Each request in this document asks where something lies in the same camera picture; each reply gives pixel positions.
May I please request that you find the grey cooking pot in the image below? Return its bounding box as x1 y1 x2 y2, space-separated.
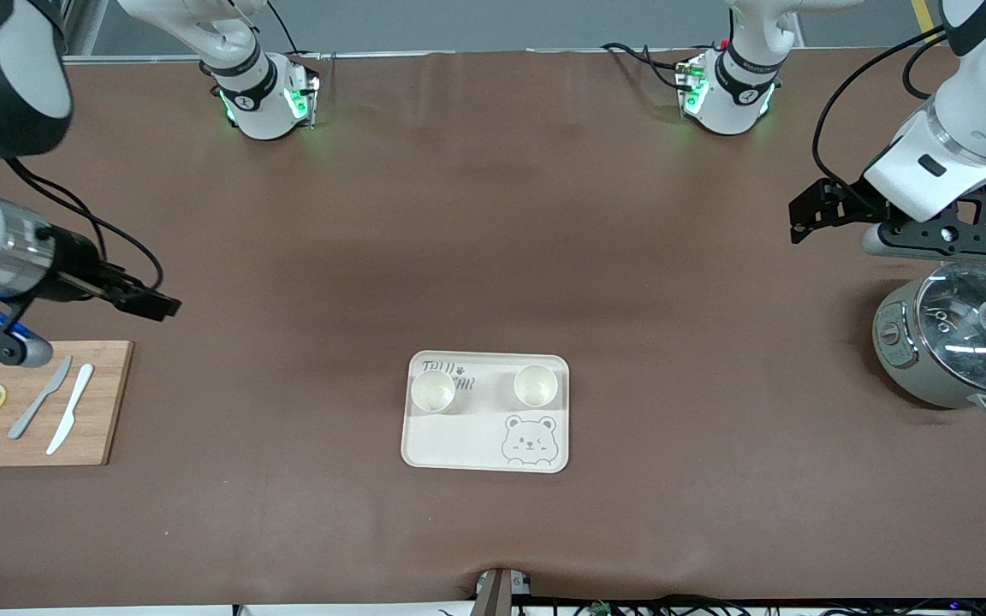
872 248 986 418

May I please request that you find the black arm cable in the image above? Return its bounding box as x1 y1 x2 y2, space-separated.
7 158 165 292
811 24 952 215

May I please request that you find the cream tray with bear print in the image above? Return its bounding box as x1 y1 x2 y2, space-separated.
401 350 571 474

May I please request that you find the wooden table edge post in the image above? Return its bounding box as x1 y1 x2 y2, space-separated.
474 567 533 616

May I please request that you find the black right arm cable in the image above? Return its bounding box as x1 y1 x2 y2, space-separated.
7 158 165 292

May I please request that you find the wooden cutting board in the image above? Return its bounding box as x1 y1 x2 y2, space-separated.
0 341 134 468

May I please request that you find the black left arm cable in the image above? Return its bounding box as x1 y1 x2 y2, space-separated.
811 24 952 215

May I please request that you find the grey plastic knife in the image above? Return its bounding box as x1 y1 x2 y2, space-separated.
8 355 74 441

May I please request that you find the white plastic knife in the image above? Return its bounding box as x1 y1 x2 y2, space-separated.
46 364 95 456

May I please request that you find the white plastic cup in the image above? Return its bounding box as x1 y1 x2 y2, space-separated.
514 364 559 408
410 370 457 414

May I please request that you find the black base cable bundle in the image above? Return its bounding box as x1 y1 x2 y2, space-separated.
601 41 691 93

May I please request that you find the glass pot lid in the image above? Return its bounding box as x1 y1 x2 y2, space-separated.
915 261 986 396

